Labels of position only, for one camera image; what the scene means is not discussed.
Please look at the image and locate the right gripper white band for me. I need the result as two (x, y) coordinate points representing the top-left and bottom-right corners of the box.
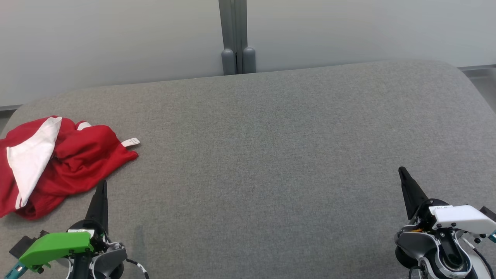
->
(398, 167), (496, 235)

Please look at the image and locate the red basketball jersey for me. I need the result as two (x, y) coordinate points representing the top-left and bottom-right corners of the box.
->
(0, 115), (141, 220)

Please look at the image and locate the grey partition post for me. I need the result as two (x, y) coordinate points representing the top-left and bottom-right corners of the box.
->
(218, 0), (256, 75)

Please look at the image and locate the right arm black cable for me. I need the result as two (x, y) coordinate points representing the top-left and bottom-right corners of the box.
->
(465, 231), (496, 279)

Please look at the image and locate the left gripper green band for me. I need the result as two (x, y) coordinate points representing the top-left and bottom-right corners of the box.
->
(19, 180), (109, 269)

